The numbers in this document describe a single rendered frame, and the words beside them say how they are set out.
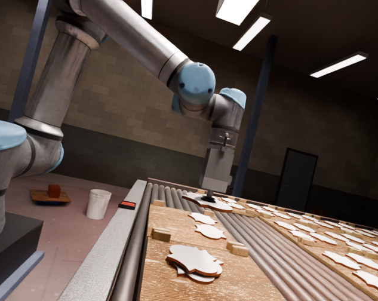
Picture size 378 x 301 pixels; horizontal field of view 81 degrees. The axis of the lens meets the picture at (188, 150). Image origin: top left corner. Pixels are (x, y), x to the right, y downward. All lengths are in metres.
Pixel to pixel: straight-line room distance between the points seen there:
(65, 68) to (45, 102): 0.10
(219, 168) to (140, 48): 0.33
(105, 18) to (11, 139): 0.31
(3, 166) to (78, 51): 0.34
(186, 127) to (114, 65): 2.40
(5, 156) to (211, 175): 0.45
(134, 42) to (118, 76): 5.72
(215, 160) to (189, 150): 5.48
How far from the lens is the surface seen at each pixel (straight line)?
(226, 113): 0.59
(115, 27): 0.54
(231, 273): 0.70
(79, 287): 0.56
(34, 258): 0.75
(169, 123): 5.99
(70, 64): 0.69
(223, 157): 0.57
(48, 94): 0.68
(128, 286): 0.57
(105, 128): 6.04
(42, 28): 5.64
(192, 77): 0.45
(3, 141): 0.57
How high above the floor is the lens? 1.22
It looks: 1 degrees up
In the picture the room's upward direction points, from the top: 14 degrees clockwise
